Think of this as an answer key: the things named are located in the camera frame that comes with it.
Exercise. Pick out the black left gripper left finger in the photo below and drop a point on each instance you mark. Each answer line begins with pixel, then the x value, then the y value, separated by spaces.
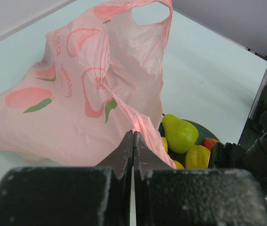
pixel 70 196

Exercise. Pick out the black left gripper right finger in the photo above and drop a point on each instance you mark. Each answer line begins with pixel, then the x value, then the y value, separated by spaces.
pixel 198 197

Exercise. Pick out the yellow fake mango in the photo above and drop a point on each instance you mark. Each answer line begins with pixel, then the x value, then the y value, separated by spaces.
pixel 178 165

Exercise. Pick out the yellow fake starfruit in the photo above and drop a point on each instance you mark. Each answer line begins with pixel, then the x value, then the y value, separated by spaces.
pixel 197 157

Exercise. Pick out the yellow fake banana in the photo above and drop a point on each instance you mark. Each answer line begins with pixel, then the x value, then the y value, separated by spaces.
pixel 165 144

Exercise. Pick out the green fake guava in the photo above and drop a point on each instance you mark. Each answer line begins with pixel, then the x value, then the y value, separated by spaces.
pixel 180 134

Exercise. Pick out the red fake watermelon slice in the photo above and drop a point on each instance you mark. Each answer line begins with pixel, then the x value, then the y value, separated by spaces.
pixel 209 143

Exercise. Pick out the pink plastic bag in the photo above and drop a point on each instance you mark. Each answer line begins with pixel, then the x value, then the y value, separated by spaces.
pixel 101 76

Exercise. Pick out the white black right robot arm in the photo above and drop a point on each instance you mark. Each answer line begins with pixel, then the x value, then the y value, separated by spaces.
pixel 251 151

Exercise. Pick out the blue ceramic plate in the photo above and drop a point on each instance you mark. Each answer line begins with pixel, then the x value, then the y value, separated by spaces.
pixel 203 133

